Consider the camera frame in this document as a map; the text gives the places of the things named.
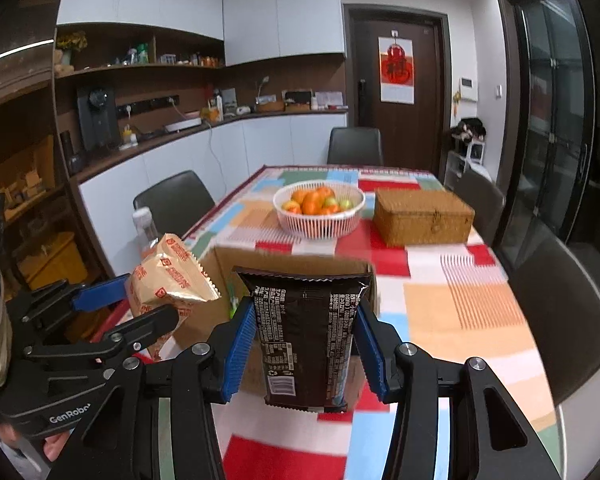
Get black power strip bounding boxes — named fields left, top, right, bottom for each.
left=115, top=94, right=181, bottom=117

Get small white toy shelf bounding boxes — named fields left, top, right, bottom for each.
left=450, top=117, right=488, bottom=183

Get white wall cabinets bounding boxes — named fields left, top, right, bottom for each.
left=57, top=0, right=347, bottom=68

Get pink drink bottle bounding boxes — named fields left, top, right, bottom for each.
left=131, top=207, right=161, bottom=256

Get black countertop machine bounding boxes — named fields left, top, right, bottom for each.
left=76, top=85, right=122, bottom=152

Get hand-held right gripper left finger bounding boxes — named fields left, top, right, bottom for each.
left=47, top=299, right=258, bottom=480

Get dark brown door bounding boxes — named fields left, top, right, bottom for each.
left=342, top=4, right=451, bottom=173

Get brown cardboard box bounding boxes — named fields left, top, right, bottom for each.
left=172, top=246, right=378, bottom=401

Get red white wall calendar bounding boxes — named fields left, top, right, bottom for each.
left=378, top=35, right=416, bottom=106

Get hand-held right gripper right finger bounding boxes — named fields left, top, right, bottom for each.
left=352, top=302, right=563, bottom=480

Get grey dining chair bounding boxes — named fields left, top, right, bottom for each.
left=326, top=126, right=384, bottom=166
left=452, top=167, right=506, bottom=246
left=132, top=170, right=216, bottom=226
left=510, top=232, right=600, bottom=406

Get pile of orange tangerines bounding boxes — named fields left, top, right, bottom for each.
left=282, top=186, right=355, bottom=216

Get white counter cabinets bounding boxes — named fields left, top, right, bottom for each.
left=67, top=107, right=351, bottom=281

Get colourful checked tablecloth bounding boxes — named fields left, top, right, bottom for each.
left=130, top=164, right=566, bottom=480

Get dark brown snack packet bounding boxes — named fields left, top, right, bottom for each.
left=230, top=266, right=372, bottom=415

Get white cable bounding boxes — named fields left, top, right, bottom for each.
left=170, top=100, right=216, bottom=186

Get black glass sliding door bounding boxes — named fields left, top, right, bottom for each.
left=495, top=0, right=600, bottom=281

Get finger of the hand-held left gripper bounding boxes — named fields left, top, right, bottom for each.
left=87, top=302, right=181, bottom=361
left=7, top=274, right=132, bottom=331

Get beige snack packet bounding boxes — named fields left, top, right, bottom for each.
left=125, top=232, right=222, bottom=361

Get person's left hand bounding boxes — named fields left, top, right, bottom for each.
left=40, top=427, right=76, bottom=463

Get wooden wall shelf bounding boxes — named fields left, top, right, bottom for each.
left=55, top=22, right=226, bottom=78

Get yellow flowers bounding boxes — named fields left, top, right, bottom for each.
left=55, top=30, right=88, bottom=53

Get brown wicker box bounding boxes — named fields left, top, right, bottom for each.
left=372, top=188, right=476, bottom=248

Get white plastic fruit basket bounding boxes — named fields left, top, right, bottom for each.
left=272, top=180, right=366, bottom=238

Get wooden display cabinet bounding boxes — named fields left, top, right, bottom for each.
left=0, top=75, right=111, bottom=311

